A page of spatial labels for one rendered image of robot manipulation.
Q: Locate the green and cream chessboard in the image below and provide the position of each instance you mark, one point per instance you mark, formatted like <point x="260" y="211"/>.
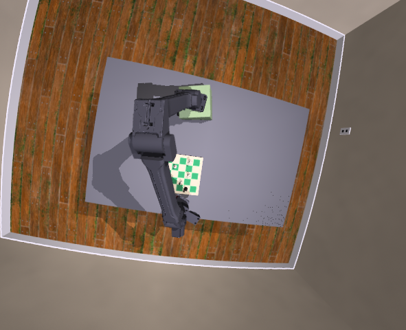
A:
<point x="181" y="171"/>

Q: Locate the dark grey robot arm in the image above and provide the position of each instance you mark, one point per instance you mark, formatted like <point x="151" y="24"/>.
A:
<point x="156" y="147"/>

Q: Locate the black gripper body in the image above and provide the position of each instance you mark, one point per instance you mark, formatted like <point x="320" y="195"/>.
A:
<point x="180" y="199"/>

